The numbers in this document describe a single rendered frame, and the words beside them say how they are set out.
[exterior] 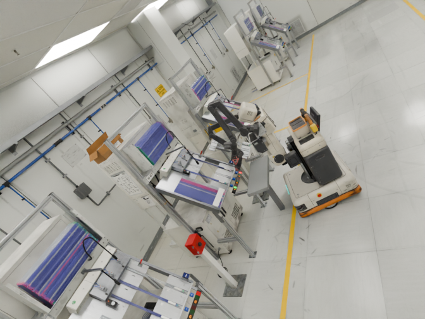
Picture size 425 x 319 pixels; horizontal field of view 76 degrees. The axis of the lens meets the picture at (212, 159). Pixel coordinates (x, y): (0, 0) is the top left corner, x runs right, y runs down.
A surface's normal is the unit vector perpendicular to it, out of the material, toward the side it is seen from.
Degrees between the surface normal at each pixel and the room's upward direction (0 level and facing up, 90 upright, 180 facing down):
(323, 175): 90
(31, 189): 90
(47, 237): 90
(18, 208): 90
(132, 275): 47
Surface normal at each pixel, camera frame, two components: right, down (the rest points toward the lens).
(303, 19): -0.30, 0.62
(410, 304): -0.57, -0.73
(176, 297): 0.17, -0.71
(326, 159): -0.03, 0.48
